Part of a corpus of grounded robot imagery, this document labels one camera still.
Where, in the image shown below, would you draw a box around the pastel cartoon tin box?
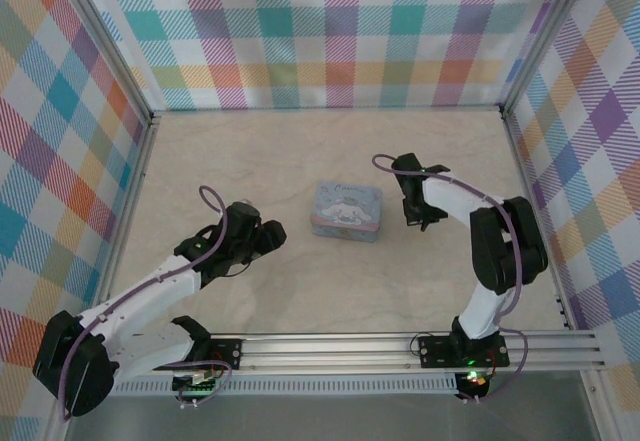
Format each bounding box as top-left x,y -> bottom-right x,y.
310,180 -> 384,245

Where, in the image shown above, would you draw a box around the left controller board green lights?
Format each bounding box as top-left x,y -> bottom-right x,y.
172,370 -> 221,398

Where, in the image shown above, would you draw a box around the right controller board coloured lights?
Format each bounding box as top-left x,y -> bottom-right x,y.
457,369 -> 489,398

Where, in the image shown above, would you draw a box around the grey metal panel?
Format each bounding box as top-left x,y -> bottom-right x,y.
64,394 -> 601,441

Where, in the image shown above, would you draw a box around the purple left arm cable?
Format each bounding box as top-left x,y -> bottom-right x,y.
58,184 -> 232,420

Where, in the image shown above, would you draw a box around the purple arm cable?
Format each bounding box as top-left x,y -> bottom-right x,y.
372,153 -> 530,405
58,184 -> 232,420

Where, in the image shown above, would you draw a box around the thin black left gripper cable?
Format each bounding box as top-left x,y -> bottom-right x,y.
219,259 -> 252,278

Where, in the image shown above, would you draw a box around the aluminium floor frame rail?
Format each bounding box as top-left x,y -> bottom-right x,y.
152,104 -> 504,114
97,115 -> 161,307

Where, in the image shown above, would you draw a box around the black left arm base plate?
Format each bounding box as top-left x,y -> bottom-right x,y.
169,338 -> 244,372

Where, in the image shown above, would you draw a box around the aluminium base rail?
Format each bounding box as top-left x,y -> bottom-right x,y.
149,330 -> 601,373

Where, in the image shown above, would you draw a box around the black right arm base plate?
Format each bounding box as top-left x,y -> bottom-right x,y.
417,335 -> 509,368

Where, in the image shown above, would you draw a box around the slotted grey cable duct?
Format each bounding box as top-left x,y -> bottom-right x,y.
112,379 -> 459,396

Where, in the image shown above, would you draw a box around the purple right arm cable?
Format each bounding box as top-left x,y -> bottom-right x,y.
372,153 -> 530,405

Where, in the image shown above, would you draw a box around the aluminium frame post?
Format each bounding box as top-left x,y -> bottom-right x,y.
582,370 -> 621,441
47,410 -> 81,441
52,0 -> 154,125
499,0 -> 599,115

